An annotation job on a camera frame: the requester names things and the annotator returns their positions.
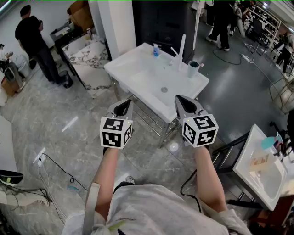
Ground black floor cable loop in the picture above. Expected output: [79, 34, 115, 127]
[212, 47, 243, 66]

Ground white table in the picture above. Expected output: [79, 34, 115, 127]
[0, 114, 18, 173]

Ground metal sink stand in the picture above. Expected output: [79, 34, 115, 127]
[112, 75, 182, 149]

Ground white ceramic sink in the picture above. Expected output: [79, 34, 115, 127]
[233, 123, 289, 212]
[103, 42, 210, 123]

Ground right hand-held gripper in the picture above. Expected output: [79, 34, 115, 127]
[174, 95, 219, 151]

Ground white storage shelf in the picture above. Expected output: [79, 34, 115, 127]
[247, 3, 282, 48]

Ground small cardboard box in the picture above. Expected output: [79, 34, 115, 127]
[1, 78, 21, 97]

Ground thin black floor cable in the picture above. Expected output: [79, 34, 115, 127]
[42, 153, 89, 191]

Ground grey-blue cup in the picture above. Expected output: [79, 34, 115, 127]
[187, 61, 200, 78]

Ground white floor socket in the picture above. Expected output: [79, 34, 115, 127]
[33, 148, 46, 167]

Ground black sink stand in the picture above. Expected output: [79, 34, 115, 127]
[211, 132, 265, 210]

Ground white faucet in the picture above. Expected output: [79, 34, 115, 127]
[170, 34, 187, 72]

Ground gold wire chair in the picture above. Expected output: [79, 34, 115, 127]
[270, 75, 294, 115]

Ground beige shoulder strap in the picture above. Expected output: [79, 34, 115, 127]
[82, 182, 102, 235]

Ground person's right forearm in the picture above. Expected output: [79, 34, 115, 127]
[194, 145, 228, 213]

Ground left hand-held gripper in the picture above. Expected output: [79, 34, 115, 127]
[100, 99, 134, 154]

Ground large cardboard box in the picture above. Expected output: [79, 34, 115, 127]
[68, 1, 95, 32]

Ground person's white shirt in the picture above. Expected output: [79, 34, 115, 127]
[62, 183, 253, 235]

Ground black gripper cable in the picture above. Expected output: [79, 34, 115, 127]
[180, 169, 203, 213]

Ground large black cabinet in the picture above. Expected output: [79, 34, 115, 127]
[132, 0, 196, 62]

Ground marble pattern table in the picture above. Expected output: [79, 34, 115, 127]
[61, 39, 113, 99]

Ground person's left forearm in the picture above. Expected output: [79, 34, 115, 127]
[94, 148, 120, 221]

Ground white floor cables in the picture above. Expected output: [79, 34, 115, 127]
[38, 160, 68, 225]

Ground black and white device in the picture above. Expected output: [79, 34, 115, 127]
[0, 169, 24, 185]

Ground black office chair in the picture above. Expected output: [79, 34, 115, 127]
[270, 110, 294, 162]

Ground beige fabric bundle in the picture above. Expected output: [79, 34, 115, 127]
[0, 183, 51, 207]

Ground person's black trousers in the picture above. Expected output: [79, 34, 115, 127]
[113, 181, 135, 194]

